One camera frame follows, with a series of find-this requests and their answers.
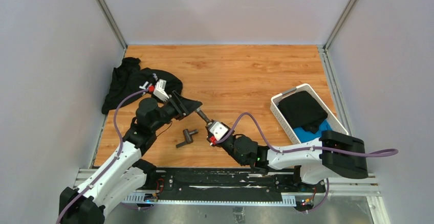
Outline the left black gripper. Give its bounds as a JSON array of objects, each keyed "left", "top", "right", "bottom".
[{"left": 151, "top": 91, "right": 203, "bottom": 132}]

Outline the grey faucet with lever handle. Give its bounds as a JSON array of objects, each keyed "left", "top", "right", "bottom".
[{"left": 196, "top": 108, "right": 214, "bottom": 128}]

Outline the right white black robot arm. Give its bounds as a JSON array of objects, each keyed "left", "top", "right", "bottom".
[{"left": 218, "top": 130, "right": 368, "bottom": 192}]

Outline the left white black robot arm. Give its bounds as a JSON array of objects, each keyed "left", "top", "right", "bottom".
[{"left": 56, "top": 92, "right": 202, "bottom": 223}]

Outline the black cloth with white print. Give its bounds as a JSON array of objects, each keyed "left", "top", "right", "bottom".
[{"left": 101, "top": 57, "right": 183, "bottom": 115}]

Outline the black cloth in basket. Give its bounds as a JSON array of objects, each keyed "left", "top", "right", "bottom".
[{"left": 277, "top": 91, "right": 328, "bottom": 133}]

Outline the blue cloth in basket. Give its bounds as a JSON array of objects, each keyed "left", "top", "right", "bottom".
[{"left": 293, "top": 119, "right": 335, "bottom": 142}]

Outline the white plastic basket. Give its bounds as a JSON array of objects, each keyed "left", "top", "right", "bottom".
[{"left": 270, "top": 83, "right": 349, "bottom": 144}]

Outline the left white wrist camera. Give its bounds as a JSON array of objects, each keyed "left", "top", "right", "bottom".
[{"left": 153, "top": 79, "right": 169, "bottom": 102}]

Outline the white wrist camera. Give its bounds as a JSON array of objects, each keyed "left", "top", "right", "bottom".
[
  {"left": 153, "top": 79, "right": 169, "bottom": 102},
  {"left": 207, "top": 121, "right": 230, "bottom": 141}
]

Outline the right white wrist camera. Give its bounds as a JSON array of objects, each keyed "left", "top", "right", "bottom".
[{"left": 207, "top": 121, "right": 230, "bottom": 141}]

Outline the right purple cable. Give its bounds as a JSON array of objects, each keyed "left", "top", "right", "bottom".
[{"left": 209, "top": 112, "right": 399, "bottom": 159}]

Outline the purple cable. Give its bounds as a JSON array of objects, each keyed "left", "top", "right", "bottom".
[
  {"left": 209, "top": 112, "right": 399, "bottom": 159},
  {"left": 56, "top": 85, "right": 155, "bottom": 224}
]

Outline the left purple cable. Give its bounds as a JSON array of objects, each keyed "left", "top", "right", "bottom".
[{"left": 56, "top": 85, "right": 155, "bottom": 224}]

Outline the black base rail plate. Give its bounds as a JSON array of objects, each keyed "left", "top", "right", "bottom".
[{"left": 76, "top": 167, "right": 328, "bottom": 207}]

